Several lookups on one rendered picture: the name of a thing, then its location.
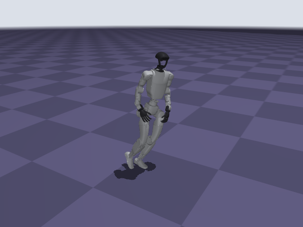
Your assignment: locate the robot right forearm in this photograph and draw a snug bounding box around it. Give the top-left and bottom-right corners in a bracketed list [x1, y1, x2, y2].
[134, 87, 142, 110]

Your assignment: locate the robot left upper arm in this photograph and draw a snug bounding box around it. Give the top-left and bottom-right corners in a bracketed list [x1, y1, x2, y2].
[165, 71, 174, 94]

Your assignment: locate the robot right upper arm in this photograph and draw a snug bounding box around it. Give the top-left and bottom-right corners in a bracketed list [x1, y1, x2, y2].
[138, 70, 153, 93]

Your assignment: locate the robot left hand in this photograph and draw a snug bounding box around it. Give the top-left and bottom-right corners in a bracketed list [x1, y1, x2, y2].
[161, 105, 170, 123]

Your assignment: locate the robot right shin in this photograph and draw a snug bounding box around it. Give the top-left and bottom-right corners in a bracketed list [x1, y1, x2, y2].
[128, 138, 145, 158]

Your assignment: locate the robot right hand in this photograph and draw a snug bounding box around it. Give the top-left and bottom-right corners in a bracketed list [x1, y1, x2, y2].
[138, 104, 151, 122]

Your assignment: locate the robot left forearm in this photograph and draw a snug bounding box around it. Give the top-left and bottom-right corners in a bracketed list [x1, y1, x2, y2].
[164, 93, 171, 110]

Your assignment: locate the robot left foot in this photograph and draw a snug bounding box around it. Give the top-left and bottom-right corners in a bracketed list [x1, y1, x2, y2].
[134, 158, 148, 169]

